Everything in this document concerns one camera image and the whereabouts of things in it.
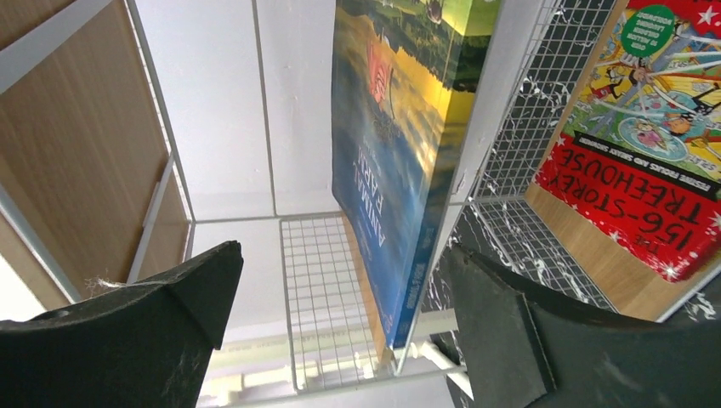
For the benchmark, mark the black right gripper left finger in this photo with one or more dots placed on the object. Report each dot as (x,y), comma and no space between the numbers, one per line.
(147,344)

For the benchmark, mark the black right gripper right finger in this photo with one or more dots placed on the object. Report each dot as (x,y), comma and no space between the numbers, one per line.
(526,345)

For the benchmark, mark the red treehouse book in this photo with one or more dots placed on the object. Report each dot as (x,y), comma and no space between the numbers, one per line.
(639,154)

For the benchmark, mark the Animal Farm book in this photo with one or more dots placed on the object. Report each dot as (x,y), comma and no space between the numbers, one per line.
(404,79)

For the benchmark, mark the white wire wooden shelf rack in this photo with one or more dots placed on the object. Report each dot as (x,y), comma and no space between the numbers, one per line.
(121,133)

